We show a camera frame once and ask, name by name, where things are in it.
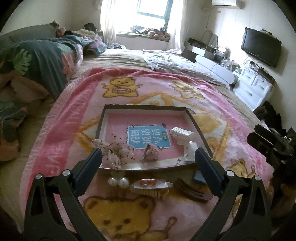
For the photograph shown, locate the red bead card packet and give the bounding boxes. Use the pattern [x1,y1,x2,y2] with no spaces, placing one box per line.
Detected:
[132,178,173,189]

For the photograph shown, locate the brown bed cover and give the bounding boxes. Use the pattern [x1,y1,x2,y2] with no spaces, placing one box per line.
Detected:
[1,49,259,232]

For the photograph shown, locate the white air conditioner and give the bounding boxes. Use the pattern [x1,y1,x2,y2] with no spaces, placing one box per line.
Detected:
[211,0,243,9]

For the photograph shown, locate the plush toys on windowsill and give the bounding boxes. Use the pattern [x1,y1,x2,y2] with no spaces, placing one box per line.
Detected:
[130,25,171,42]

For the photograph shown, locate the purple blue pillow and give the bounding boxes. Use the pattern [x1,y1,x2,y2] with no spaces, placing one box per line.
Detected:
[84,40,107,57]

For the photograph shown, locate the dark floral duvet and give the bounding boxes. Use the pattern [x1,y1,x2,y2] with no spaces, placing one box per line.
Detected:
[1,35,83,162]

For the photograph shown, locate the white crumpled sheet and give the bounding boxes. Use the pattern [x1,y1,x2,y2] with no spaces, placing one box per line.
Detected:
[142,50,215,80]

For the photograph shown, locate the white drawer cabinet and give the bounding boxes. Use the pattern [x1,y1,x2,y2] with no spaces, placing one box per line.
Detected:
[233,66,275,111]

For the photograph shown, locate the window with dark frame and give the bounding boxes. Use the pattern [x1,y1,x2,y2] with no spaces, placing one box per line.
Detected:
[137,0,173,20]

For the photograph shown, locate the brown hair claw clip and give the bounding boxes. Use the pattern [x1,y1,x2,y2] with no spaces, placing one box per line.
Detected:
[174,178,213,203]

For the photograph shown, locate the pink shallow cardboard box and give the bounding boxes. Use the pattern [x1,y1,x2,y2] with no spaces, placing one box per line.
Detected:
[95,104,213,171]

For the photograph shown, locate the pink plush hair clip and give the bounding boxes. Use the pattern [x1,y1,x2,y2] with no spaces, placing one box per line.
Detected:
[140,144,159,163]

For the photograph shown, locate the black flat television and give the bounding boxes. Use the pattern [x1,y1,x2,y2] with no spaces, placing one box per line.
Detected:
[241,28,281,68]

